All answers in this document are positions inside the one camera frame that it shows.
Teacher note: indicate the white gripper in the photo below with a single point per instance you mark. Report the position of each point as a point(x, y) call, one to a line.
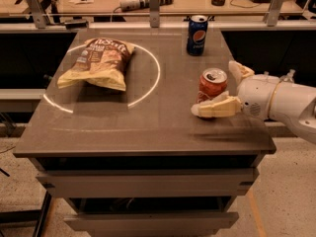
point(255, 94)

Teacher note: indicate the red coke can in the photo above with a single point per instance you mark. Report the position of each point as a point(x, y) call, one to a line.
point(212, 82)

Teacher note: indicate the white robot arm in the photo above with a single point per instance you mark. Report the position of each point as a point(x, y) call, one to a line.
point(294, 105)

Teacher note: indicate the blue pepsi can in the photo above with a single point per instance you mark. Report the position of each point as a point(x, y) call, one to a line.
point(196, 35)

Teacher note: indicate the upper grey drawer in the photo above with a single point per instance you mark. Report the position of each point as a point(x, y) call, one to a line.
point(148, 183)

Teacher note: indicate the grey drawer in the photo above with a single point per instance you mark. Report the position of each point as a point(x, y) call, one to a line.
point(148, 183)
point(183, 224)

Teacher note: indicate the yellow chip bag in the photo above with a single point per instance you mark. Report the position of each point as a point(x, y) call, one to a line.
point(101, 63)

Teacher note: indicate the lower grey drawer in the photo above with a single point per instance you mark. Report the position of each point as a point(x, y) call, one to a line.
point(183, 224)

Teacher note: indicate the middle metal bracket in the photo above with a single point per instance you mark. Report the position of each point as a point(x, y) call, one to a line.
point(154, 13)

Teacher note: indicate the left metal bracket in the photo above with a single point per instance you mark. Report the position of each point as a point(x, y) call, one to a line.
point(38, 14)

